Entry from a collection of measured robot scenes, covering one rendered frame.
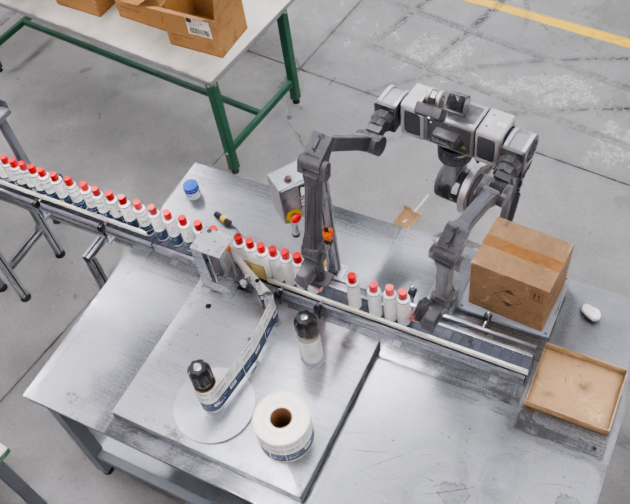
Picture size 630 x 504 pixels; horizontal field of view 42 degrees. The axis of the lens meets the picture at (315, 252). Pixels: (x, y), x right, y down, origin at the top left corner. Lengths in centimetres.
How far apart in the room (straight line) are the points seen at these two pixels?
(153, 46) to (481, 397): 268
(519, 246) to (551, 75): 248
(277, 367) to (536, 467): 99
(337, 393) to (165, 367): 68
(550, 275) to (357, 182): 200
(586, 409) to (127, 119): 353
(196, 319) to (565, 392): 143
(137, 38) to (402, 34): 187
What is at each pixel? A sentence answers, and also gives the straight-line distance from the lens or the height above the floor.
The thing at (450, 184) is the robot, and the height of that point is 118.
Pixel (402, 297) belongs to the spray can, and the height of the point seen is 107.
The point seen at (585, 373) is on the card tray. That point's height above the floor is 83.
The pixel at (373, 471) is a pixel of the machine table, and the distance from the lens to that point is 298.
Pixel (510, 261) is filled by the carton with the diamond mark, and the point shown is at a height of 112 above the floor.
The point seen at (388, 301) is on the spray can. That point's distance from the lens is 307.
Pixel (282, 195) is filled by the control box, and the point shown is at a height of 145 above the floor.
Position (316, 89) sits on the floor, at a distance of 540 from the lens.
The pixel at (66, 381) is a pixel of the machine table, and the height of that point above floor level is 83.
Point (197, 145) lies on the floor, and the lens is 520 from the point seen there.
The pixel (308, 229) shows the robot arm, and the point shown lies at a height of 138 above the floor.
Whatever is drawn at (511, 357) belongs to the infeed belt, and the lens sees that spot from 314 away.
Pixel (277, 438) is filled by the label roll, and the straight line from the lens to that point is 285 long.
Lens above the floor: 360
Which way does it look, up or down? 53 degrees down
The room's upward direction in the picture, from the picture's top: 10 degrees counter-clockwise
